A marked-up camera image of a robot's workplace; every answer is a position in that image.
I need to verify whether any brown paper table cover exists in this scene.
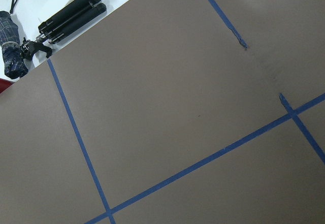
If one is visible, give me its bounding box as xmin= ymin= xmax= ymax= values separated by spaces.
xmin=1 ymin=0 xmax=324 ymax=223

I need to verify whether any black folded tripod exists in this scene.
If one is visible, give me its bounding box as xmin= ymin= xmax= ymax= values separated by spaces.
xmin=20 ymin=0 xmax=107 ymax=60

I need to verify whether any blue plaid folded umbrella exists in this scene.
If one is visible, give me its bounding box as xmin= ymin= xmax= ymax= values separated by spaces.
xmin=1 ymin=0 xmax=28 ymax=79

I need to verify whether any red thermos bottle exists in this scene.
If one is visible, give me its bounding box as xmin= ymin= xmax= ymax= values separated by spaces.
xmin=0 ymin=78 xmax=13 ymax=93

